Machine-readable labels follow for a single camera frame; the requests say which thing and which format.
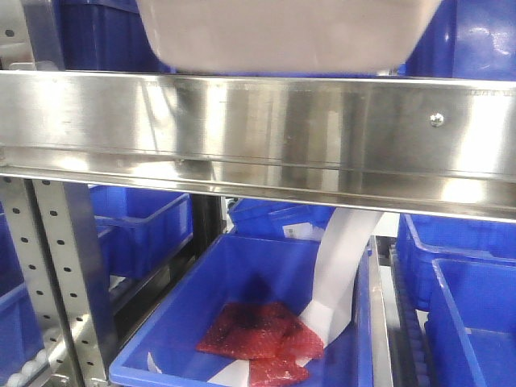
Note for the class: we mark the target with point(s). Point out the blue bin lower right rear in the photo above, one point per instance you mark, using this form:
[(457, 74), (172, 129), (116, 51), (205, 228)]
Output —
[(424, 238)]

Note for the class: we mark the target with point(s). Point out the blue bin upper right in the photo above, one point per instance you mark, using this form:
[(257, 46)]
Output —
[(467, 39)]

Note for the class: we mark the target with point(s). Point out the blue bin with red pouches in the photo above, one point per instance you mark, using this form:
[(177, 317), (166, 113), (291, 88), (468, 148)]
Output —
[(236, 320)]

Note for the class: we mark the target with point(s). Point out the blue bin rear centre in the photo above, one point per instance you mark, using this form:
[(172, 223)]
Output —
[(279, 220)]

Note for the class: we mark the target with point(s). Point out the red bubble pouch lower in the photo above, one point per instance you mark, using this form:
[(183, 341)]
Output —
[(278, 371)]

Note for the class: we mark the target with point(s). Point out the stainless steel shelf rail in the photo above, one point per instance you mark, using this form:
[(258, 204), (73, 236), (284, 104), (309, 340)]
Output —
[(415, 145)]

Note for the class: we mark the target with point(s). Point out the red bubble pouch upper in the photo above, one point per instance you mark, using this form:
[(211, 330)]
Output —
[(246, 331)]

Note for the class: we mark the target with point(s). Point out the blue bin far left edge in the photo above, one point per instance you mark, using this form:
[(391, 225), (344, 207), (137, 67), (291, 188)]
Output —
[(20, 333)]

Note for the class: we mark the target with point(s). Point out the perforated steel shelf upright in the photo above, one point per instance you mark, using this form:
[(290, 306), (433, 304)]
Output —
[(52, 226)]

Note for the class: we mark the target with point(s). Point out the blue bin upper left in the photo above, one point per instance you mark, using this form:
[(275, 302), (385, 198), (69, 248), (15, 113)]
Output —
[(105, 36)]

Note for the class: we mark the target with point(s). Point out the red bubble pouch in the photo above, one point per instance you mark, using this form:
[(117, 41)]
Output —
[(246, 331), (278, 371)]

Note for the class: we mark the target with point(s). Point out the blue bin lower right front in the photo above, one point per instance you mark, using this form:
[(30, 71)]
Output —
[(471, 323)]

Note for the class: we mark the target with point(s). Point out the blue bin lower left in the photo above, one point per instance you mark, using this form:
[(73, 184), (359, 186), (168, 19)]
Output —
[(139, 228)]

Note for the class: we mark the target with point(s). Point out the pink plastic storage bin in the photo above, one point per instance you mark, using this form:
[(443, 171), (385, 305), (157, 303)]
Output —
[(285, 36)]

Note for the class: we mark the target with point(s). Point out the white paper strip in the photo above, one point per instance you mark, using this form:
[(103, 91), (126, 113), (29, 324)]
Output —
[(326, 283)]

